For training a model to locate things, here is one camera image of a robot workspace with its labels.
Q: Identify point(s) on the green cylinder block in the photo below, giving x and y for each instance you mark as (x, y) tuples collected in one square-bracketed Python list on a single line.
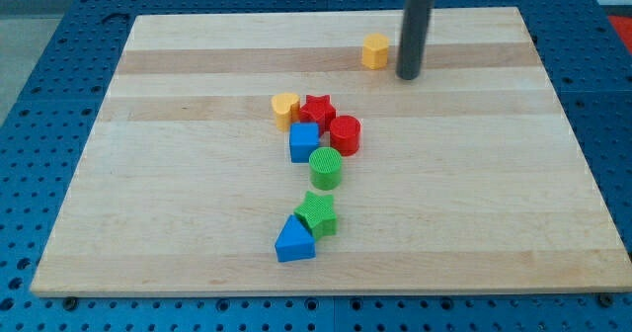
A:
[(325, 165)]

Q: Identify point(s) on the yellow heart block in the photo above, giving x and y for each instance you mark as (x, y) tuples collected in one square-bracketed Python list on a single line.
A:
[(286, 108)]

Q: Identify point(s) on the blue cube block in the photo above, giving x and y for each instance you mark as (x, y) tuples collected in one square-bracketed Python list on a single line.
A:
[(304, 138)]

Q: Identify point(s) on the green star block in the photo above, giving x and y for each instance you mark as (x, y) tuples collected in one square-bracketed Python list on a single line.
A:
[(317, 214)]

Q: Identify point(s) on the blue triangle block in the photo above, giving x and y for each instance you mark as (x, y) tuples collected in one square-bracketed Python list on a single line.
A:
[(294, 242)]

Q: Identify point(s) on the red star block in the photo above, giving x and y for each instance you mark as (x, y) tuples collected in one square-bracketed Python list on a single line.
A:
[(318, 110)]

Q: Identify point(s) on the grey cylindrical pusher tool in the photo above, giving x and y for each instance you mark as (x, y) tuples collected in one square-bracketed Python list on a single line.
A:
[(413, 36)]

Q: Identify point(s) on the wooden board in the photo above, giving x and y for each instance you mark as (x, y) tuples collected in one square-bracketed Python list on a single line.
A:
[(468, 179)]

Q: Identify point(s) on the red cylinder block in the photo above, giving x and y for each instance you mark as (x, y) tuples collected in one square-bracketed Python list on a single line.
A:
[(345, 134)]

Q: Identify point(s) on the yellow hexagon block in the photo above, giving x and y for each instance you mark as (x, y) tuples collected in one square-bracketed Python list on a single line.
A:
[(375, 51)]

